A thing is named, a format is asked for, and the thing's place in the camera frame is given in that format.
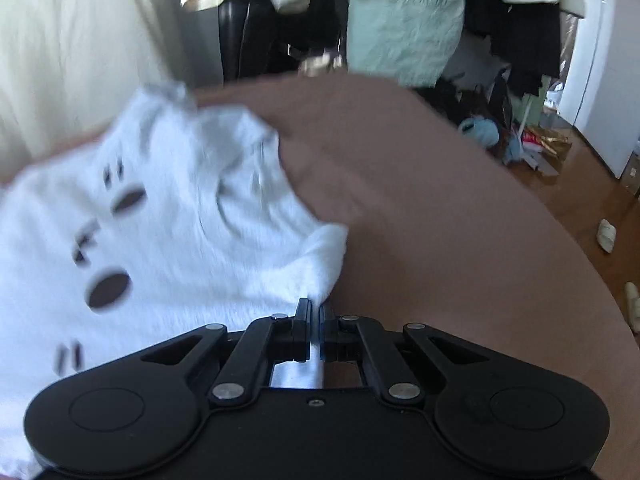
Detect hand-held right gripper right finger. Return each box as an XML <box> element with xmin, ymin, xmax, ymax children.
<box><xmin>319</xmin><ymin>303</ymin><xmax>493</xmax><ymax>407</ymax></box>

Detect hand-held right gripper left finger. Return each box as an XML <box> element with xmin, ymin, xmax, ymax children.
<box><xmin>141</xmin><ymin>298</ymin><xmax>313</xmax><ymax>409</ymax></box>

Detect white printed t-shirt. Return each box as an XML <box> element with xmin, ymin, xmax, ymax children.
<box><xmin>0</xmin><ymin>82</ymin><xmax>351</xmax><ymax>479</ymax></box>

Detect brown bed sheet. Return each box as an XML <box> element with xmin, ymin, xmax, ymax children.
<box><xmin>0</xmin><ymin>71</ymin><xmax>640</xmax><ymax>480</ymax></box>

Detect teal soft item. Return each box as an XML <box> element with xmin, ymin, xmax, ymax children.
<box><xmin>457</xmin><ymin>116</ymin><xmax>501</xmax><ymax>147</ymax></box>

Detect black bag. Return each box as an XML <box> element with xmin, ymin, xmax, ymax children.
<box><xmin>420</xmin><ymin>75</ymin><xmax>513</xmax><ymax>131</ymax></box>

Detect red and gold packaging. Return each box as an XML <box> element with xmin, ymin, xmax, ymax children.
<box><xmin>522</xmin><ymin>127</ymin><xmax>573</xmax><ymax>159</ymax></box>

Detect cream slipper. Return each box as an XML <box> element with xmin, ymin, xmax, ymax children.
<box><xmin>625</xmin><ymin>282</ymin><xmax>640</xmax><ymax>333</ymax></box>
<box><xmin>597</xmin><ymin>219</ymin><xmax>617</xmax><ymax>254</ymax></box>

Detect black chair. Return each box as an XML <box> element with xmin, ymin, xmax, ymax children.
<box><xmin>217</xmin><ymin>0</ymin><xmax>346</xmax><ymax>82</ymax></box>

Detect mint green garment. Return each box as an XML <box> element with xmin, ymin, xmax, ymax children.
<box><xmin>347</xmin><ymin>0</ymin><xmax>466</xmax><ymax>88</ymax></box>

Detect dark hanging garments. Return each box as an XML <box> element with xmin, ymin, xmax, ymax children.
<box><xmin>462</xmin><ymin>0</ymin><xmax>568</xmax><ymax>96</ymax></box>

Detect white cabinet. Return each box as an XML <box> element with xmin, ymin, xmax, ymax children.
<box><xmin>557</xmin><ymin>0</ymin><xmax>640</xmax><ymax>181</ymax></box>

